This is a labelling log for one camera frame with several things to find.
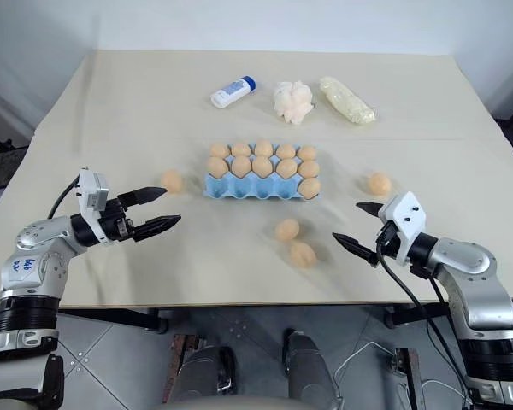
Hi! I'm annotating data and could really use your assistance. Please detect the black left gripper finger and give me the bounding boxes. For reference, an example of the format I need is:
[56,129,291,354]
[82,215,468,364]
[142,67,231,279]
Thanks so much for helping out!
[132,214,182,243]
[118,185,169,208]

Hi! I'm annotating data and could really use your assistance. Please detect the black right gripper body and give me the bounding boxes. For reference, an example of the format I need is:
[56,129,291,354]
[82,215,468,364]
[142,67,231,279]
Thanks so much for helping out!
[369,220,402,262]

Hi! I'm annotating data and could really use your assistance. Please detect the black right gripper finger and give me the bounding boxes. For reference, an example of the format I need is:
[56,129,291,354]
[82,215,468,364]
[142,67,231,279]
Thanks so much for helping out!
[332,231,380,267]
[355,201,385,220]

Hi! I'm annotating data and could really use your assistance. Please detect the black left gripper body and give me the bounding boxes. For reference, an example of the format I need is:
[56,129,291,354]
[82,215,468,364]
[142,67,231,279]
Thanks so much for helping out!
[100,196,138,245]

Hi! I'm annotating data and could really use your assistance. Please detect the blue egg carton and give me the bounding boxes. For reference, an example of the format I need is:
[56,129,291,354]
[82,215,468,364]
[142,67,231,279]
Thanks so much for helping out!
[202,143,323,202]

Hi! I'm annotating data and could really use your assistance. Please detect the clear bag with pale contents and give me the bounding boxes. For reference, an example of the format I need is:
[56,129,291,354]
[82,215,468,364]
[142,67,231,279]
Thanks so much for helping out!
[318,75,378,126]

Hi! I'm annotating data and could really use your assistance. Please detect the black metal stand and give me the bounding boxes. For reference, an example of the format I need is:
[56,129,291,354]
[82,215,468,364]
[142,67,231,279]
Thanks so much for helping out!
[0,126,32,190]

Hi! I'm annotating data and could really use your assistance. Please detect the dark rounded robot leg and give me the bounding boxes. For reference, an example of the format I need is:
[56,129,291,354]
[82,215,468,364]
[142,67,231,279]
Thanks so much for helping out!
[180,344,237,403]
[280,327,339,410]

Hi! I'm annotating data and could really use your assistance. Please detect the white bottle with blue cap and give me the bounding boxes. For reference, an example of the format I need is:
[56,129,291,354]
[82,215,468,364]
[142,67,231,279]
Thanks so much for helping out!
[209,75,257,108]

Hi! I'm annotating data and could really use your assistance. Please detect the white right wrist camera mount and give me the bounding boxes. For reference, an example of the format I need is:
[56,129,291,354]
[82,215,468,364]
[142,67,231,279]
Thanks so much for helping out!
[376,190,428,267]

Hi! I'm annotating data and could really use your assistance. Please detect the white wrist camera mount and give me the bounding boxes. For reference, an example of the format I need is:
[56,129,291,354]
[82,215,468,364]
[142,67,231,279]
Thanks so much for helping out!
[75,167,115,248]
[376,190,428,267]

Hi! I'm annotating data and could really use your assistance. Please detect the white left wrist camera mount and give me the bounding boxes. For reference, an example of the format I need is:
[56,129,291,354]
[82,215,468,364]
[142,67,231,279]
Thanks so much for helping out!
[75,167,115,248]

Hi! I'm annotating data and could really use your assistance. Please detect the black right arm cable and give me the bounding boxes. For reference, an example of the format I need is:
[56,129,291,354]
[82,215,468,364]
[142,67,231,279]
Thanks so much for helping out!
[375,241,475,407]

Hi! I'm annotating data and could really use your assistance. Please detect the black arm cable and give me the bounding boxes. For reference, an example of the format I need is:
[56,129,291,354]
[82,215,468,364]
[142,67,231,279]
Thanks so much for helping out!
[375,241,475,407]
[47,177,80,220]

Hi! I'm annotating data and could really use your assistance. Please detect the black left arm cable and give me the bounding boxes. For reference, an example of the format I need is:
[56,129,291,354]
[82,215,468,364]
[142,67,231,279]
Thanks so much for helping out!
[47,177,80,220]

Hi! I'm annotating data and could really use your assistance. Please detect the black table frame bracket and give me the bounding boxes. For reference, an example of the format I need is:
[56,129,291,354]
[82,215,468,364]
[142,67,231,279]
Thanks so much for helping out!
[383,303,451,330]
[58,306,171,335]

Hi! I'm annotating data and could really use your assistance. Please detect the white floor cable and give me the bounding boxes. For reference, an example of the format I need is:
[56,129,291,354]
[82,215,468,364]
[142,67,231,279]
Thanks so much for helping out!
[332,340,397,388]

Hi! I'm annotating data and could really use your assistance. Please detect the rusty metal post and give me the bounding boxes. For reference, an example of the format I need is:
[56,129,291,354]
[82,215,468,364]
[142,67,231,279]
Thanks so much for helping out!
[161,334,198,403]
[393,347,425,410]

